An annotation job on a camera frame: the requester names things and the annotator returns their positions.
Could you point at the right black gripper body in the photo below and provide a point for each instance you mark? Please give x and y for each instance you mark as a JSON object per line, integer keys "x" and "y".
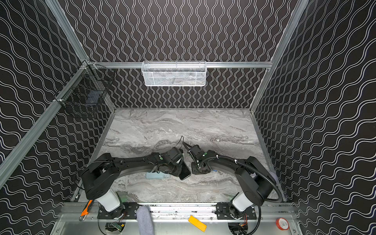
{"x": 198, "y": 167}

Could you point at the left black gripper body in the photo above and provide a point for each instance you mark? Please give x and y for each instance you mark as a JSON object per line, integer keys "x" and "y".
{"x": 180, "y": 168}

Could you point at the black phone case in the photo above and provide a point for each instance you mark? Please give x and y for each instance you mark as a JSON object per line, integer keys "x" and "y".
{"x": 185, "y": 172}

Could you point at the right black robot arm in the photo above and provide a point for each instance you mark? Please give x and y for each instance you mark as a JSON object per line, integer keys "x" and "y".
{"x": 257, "y": 184}

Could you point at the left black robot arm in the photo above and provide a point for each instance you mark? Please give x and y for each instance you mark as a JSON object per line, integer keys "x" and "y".
{"x": 99, "y": 175}

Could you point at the light green phone case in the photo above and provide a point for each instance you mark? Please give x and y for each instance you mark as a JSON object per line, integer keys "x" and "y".
{"x": 157, "y": 175}

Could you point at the yellow block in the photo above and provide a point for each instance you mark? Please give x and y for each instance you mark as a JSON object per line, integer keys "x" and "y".
{"x": 197, "y": 223}

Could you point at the grey cloth roll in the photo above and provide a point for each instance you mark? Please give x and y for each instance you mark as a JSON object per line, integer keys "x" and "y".
{"x": 145, "y": 222}

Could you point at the purple grey cloth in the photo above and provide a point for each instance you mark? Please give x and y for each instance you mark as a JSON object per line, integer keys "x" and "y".
{"x": 274, "y": 177}

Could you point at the red tape roll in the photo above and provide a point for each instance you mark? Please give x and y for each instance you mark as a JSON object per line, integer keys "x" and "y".
{"x": 282, "y": 224}

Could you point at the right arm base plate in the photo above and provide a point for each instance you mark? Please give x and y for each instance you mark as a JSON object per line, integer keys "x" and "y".
{"x": 226, "y": 211}

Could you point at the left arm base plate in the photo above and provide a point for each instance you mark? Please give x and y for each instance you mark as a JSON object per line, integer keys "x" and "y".
{"x": 124, "y": 211}

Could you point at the white wire basket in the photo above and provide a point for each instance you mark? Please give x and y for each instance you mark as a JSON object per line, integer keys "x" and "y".
{"x": 174, "y": 73}

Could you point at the orange handled wrench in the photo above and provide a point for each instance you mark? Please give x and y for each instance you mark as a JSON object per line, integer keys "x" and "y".
{"x": 86, "y": 210}

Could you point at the black wire basket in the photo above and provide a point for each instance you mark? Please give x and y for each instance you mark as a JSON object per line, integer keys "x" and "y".
{"x": 88, "y": 97}

